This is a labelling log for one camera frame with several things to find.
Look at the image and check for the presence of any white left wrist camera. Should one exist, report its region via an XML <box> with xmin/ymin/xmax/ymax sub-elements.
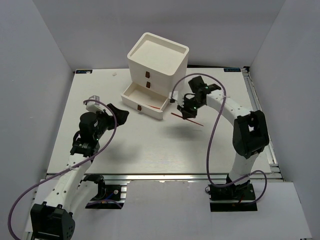
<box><xmin>83</xmin><ymin>95</ymin><xmax>103</xmax><ymax>113</ymax></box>

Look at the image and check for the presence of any orange chopstick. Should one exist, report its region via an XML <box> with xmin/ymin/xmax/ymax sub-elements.
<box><xmin>143</xmin><ymin>104</ymin><xmax>161</xmax><ymax>111</ymax></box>
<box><xmin>170</xmin><ymin>112</ymin><xmax>204</xmax><ymax>127</ymax></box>

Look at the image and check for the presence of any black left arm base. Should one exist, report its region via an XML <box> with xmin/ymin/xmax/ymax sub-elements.
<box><xmin>78</xmin><ymin>174</ymin><xmax>127</xmax><ymax>210</ymax></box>

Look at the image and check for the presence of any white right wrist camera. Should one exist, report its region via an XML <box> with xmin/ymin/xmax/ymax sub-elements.
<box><xmin>169</xmin><ymin>91</ymin><xmax>179</xmax><ymax>103</ymax></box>

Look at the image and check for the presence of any aluminium table frame rail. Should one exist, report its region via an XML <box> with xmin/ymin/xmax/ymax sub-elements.
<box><xmin>241</xmin><ymin>66</ymin><xmax>284</xmax><ymax>181</ymax></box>

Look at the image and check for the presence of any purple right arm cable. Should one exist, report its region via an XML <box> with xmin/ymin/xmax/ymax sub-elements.
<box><xmin>172</xmin><ymin>73</ymin><xmax>267</xmax><ymax>206</ymax></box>

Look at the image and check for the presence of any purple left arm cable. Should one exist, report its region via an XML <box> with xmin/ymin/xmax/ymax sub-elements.
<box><xmin>8</xmin><ymin>99</ymin><xmax>125</xmax><ymax>240</ymax></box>

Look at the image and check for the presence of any white drawer box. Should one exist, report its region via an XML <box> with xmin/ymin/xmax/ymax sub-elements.
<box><xmin>121</xmin><ymin>32</ymin><xmax>189</xmax><ymax>120</ymax></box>

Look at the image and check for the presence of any black xdof label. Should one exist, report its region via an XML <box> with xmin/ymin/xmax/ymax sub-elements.
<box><xmin>223</xmin><ymin>67</ymin><xmax>242</xmax><ymax>73</ymax></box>
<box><xmin>75</xmin><ymin>69</ymin><xmax>93</xmax><ymax>74</ymax></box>

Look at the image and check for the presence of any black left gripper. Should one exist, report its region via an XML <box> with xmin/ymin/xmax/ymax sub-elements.
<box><xmin>93</xmin><ymin>103</ymin><xmax>129</xmax><ymax>141</ymax></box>

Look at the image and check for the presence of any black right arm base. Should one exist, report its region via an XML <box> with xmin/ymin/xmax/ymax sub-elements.
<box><xmin>205</xmin><ymin>183</ymin><xmax>258</xmax><ymax>213</ymax></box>

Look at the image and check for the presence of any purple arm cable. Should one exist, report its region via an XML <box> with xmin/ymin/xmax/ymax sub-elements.
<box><xmin>172</xmin><ymin>73</ymin><xmax>267</xmax><ymax>206</ymax></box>
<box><xmin>8</xmin><ymin>99</ymin><xmax>125</xmax><ymax>240</ymax></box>

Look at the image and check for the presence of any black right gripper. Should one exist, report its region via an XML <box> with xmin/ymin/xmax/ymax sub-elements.
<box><xmin>176</xmin><ymin>97</ymin><xmax>204</xmax><ymax>120</ymax></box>

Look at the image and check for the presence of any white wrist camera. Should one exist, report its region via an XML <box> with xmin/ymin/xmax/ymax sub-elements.
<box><xmin>83</xmin><ymin>95</ymin><xmax>103</xmax><ymax>113</ymax></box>
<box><xmin>169</xmin><ymin>91</ymin><xmax>179</xmax><ymax>103</ymax></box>

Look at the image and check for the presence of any left black XDOF label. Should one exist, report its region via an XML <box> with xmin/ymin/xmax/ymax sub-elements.
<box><xmin>75</xmin><ymin>69</ymin><xmax>93</xmax><ymax>74</ymax></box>

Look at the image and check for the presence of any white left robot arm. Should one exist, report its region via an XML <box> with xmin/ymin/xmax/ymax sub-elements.
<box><xmin>30</xmin><ymin>100</ymin><xmax>129</xmax><ymax>240</ymax></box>

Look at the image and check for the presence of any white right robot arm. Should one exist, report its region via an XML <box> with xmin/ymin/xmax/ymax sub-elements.
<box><xmin>170</xmin><ymin>73</ymin><xmax>270</xmax><ymax>200</ymax></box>

